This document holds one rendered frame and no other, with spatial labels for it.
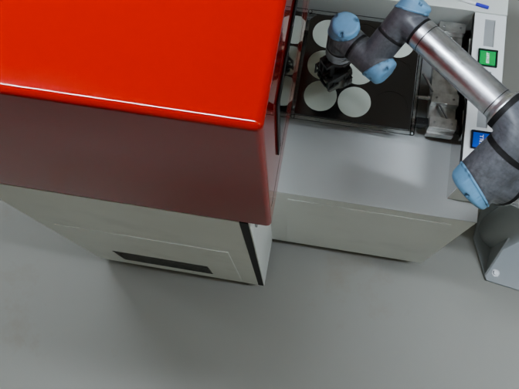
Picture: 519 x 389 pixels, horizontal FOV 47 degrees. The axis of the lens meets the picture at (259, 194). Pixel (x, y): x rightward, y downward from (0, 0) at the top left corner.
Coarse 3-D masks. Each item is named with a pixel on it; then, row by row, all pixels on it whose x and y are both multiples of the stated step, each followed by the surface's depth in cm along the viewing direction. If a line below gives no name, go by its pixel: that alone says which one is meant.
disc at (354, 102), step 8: (352, 88) 182; (360, 88) 182; (344, 96) 181; (352, 96) 181; (360, 96) 181; (368, 96) 181; (344, 104) 180; (352, 104) 180; (360, 104) 180; (368, 104) 180; (344, 112) 180; (352, 112) 180; (360, 112) 179
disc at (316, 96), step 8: (312, 88) 182; (320, 88) 182; (304, 96) 181; (312, 96) 181; (320, 96) 181; (328, 96) 181; (336, 96) 181; (312, 104) 181; (320, 104) 180; (328, 104) 180
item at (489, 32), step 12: (480, 24) 179; (492, 24) 179; (504, 24) 179; (480, 36) 178; (492, 36) 178; (504, 36) 178; (492, 48) 177; (492, 72) 175; (468, 108) 172; (468, 120) 171; (480, 120) 171; (468, 132) 170; (468, 144) 169; (456, 192) 172
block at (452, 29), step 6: (438, 24) 188; (444, 24) 185; (450, 24) 185; (456, 24) 185; (462, 24) 185; (444, 30) 185; (450, 30) 185; (456, 30) 185; (462, 30) 185; (456, 36) 187; (462, 36) 186
